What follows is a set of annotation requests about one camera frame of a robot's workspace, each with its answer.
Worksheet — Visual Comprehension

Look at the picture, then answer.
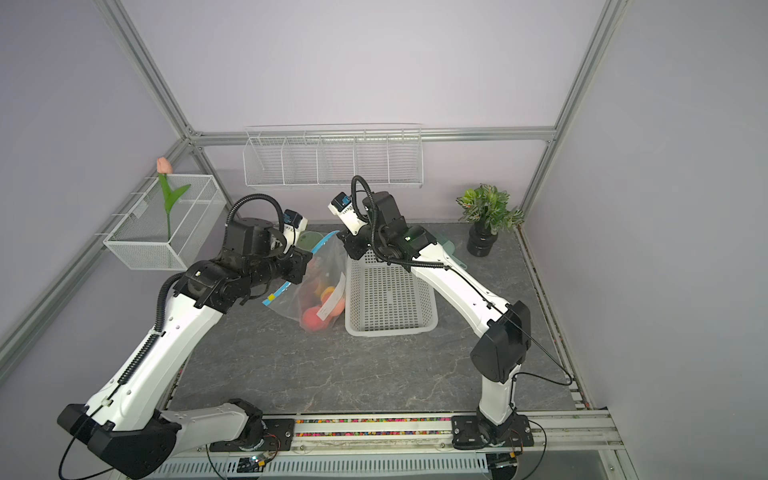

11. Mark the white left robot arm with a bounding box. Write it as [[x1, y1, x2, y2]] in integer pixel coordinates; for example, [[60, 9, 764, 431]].
[[57, 210, 312, 479]]

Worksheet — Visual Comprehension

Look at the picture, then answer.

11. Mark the yellow peach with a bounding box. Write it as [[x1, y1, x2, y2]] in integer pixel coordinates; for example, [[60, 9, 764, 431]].
[[320, 286, 335, 304]]

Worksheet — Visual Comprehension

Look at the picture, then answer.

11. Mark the white wire wall shelf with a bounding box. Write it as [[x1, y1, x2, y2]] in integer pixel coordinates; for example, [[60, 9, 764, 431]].
[[242, 123, 424, 188]]

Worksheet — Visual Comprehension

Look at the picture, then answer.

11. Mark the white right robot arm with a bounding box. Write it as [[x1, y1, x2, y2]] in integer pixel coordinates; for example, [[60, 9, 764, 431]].
[[328, 192, 531, 446]]

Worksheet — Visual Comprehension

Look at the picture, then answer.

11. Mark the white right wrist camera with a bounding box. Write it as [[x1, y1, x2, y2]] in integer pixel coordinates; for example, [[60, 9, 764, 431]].
[[328, 192, 368, 235]]

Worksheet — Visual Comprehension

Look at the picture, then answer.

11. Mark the clear bag with blue zipper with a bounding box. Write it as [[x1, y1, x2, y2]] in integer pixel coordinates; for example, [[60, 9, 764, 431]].
[[262, 230, 348, 330]]

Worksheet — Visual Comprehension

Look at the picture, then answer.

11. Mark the white plastic perforated basket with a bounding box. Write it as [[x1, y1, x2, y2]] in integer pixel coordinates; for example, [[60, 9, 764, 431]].
[[345, 251, 438, 337]]

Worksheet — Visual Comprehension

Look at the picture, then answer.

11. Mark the green printed zip-top bag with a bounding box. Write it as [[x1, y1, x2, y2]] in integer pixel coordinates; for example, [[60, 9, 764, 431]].
[[296, 231, 327, 254]]

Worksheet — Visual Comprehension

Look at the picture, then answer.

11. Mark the green artificial plant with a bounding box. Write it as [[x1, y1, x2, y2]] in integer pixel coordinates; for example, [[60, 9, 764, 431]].
[[456, 184, 524, 235]]

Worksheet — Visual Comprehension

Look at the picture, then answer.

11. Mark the pink peach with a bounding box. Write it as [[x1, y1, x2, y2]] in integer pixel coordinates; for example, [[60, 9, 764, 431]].
[[300, 306, 328, 332], [330, 297, 346, 317]]

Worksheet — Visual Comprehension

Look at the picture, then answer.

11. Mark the black plant vase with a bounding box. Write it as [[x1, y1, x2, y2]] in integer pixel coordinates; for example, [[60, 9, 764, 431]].
[[467, 221, 498, 258]]

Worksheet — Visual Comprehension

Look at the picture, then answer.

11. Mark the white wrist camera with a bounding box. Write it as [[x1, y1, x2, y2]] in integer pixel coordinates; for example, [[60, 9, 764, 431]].
[[328, 192, 368, 235], [283, 209, 308, 253]]

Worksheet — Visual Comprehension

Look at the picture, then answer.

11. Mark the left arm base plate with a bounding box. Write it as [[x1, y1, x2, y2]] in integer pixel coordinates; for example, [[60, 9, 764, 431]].
[[209, 417, 296, 453]]

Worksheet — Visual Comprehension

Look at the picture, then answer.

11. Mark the white wire side basket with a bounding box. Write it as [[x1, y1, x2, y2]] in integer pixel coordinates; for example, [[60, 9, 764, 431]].
[[103, 174, 226, 271]]

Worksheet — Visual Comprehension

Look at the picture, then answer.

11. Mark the pink artificial tulip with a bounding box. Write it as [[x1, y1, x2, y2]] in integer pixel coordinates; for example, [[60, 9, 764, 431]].
[[156, 157, 191, 241]]

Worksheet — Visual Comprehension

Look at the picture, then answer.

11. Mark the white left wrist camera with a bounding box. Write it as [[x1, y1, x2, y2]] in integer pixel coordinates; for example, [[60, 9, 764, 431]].
[[283, 209, 308, 253]]

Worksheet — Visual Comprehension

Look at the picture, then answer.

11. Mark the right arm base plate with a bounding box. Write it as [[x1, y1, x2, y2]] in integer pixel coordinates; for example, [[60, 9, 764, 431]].
[[451, 412, 534, 450]]

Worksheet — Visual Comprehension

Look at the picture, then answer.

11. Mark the green hand brush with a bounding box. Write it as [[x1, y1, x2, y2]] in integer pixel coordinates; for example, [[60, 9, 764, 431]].
[[436, 234, 467, 270]]

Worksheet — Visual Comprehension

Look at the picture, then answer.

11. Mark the white vent grille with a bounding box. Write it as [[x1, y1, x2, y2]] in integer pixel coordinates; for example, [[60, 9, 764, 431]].
[[150, 453, 490, 479]]

